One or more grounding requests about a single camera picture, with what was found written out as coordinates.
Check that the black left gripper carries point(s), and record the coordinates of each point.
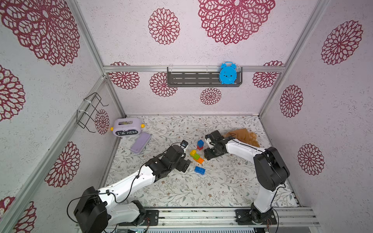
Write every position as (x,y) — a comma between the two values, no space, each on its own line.
(184,164)

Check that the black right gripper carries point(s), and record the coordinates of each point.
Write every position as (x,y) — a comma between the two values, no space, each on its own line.
(210,147)

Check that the small blue lego brick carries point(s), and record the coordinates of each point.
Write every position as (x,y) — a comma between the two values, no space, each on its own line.
(200,144)

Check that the orange lego brick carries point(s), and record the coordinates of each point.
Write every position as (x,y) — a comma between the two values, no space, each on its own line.
(200,160)

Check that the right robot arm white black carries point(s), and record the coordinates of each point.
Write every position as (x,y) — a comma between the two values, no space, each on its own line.
(271,172)

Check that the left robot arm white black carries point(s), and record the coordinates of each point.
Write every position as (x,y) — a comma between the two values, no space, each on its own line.
(99,208)

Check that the long blue lego brick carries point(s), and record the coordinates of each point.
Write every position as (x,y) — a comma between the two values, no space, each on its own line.
(200,171)

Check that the brown plush teddy bear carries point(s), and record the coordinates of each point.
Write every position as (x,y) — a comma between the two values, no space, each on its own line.
(244,136)

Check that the purple pencil case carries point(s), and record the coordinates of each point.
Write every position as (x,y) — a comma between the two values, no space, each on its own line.
(140,143)

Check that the purple toy radio clock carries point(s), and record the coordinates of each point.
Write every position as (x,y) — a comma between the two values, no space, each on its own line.
(127,127)

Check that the blue alarm clock toy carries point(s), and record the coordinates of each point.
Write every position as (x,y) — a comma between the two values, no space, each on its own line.
(228,73)

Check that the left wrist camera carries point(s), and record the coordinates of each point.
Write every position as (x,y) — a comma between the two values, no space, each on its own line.
(184,145)

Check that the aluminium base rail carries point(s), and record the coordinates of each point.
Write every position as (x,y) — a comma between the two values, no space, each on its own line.
(207,217)

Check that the grey wall shelf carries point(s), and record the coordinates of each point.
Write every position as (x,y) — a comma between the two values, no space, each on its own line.
(198,79)

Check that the black wire wall rack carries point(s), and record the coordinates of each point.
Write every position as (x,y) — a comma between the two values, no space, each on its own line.
(84,116)

